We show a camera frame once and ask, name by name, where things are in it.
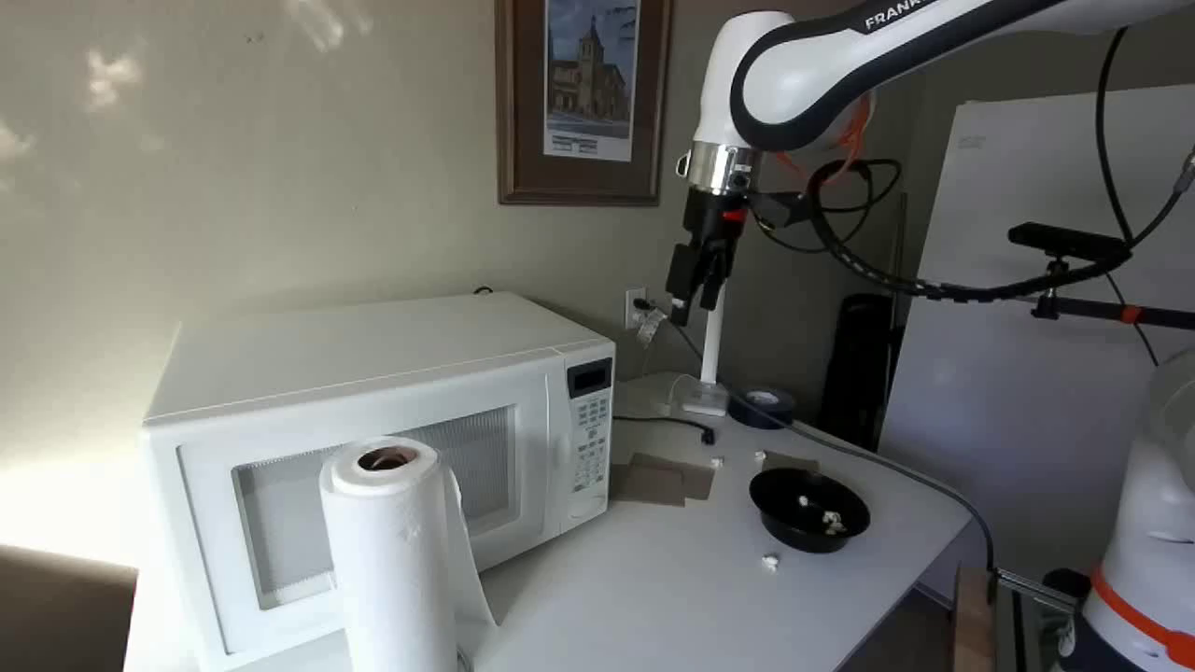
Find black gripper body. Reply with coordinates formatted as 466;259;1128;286
679;191;753;278

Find white paper towel roll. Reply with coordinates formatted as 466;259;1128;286
316;432;502;672

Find brown framed building picture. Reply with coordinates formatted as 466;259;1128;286
492;0;675;208

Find black tower speaker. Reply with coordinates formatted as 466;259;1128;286
814;293;896;455

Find brown cardboard piece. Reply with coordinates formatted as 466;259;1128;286
608;450;717;513

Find black bowl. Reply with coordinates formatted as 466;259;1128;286
746;465;873;556

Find white microwave oven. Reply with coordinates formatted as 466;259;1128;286
142;289;621;664

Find white board panel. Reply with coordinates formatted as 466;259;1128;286
877;84;1195;592

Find wooden plank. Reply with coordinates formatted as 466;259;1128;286
949;563;1002;672

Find white wall outlet with plug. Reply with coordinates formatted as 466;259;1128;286
621;289;671;347

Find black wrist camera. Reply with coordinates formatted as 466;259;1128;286
743;183;817;239

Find white post stand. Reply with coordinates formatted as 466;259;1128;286
618;300;735;426

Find short black table cable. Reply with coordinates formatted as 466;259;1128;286
618;411;720;450

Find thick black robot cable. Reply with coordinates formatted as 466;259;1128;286
743;155;1062;308

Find long grey table cable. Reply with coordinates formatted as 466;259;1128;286
791;420;1007;592

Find black camera bar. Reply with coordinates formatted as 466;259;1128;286
1005;222;1134;269

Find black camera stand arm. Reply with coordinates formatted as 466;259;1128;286
1027;254;1195;335

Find aluminium frame profile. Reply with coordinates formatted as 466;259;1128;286
989;569;1082;672

